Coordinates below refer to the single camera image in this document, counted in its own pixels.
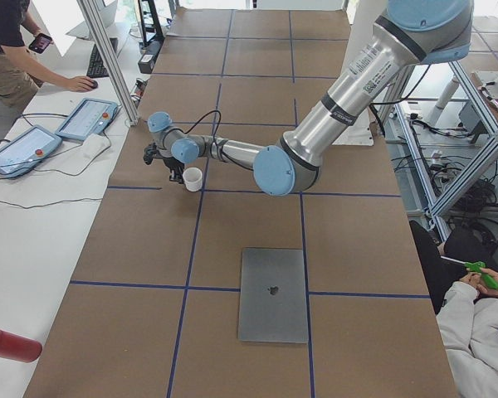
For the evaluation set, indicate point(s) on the near teach pendant tablet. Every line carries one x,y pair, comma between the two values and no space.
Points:
26,151

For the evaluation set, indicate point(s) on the seated person white hoodie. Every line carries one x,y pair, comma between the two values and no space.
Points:
466,310

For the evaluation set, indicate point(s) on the white ceramic cup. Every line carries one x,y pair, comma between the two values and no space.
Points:
193,179

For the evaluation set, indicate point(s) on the grey closed laptop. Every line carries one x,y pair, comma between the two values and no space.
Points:
272,298

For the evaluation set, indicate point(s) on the smartphone red case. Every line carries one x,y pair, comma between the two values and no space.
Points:
40,43

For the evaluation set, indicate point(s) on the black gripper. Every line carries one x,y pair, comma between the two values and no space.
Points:
170,164

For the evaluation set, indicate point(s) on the far teach pendant tablet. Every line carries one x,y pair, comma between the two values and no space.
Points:
90,116

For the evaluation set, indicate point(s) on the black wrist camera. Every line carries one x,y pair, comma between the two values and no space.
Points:
151,153

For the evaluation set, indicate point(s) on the white crumpled cloth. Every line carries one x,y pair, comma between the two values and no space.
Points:
94,145

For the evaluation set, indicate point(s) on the red cylindrical bottle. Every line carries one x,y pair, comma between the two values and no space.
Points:
18,348

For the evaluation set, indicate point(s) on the black keyboard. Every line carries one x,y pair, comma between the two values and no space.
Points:
96,68

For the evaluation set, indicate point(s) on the standing person black shirt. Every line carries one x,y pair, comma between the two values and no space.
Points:
21,74

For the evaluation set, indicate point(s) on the aluminium frame post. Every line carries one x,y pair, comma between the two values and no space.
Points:
94,22

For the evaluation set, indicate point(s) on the green handled tool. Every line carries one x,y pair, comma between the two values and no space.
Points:
475,267

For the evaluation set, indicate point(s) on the teach pendant tablet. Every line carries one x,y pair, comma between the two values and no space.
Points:
90,116
26,151

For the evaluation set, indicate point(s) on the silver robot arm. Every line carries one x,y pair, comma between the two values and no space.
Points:
406,33

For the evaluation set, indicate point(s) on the black computer box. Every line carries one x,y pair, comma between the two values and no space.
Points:
147,61

